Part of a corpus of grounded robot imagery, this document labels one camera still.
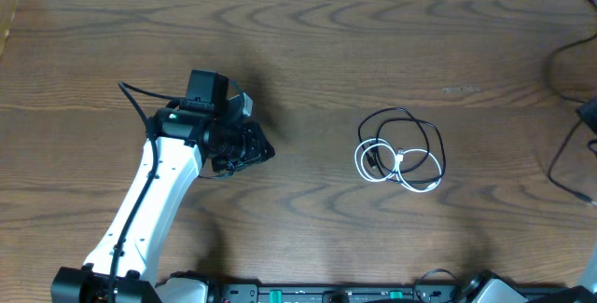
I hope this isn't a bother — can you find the long black USB cable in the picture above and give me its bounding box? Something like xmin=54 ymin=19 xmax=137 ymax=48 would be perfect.
xmin=363 ymin=117 xmax=448 ymax=186

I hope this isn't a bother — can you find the white USB cable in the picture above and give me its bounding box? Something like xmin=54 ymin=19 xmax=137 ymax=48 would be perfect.
xmin=354 ymin=137 xmax=443 ymax=194

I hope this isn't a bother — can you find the short black USB cable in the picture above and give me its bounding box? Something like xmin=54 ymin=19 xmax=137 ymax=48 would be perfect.
xmin=357 ymin=106 xmax=431 ymax=176

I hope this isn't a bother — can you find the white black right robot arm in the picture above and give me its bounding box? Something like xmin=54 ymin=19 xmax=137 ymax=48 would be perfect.
xmin=456 ymin=98 xmax=596 ymax=303

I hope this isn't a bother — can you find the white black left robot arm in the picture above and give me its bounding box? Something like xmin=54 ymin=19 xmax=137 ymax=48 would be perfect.
xmin=50 ymin=70 xmax=275 ymax=302

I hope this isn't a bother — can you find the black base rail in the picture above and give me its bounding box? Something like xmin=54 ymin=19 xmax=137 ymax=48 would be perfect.
xmin=158 ymin=269 xmax=575 ymax=303

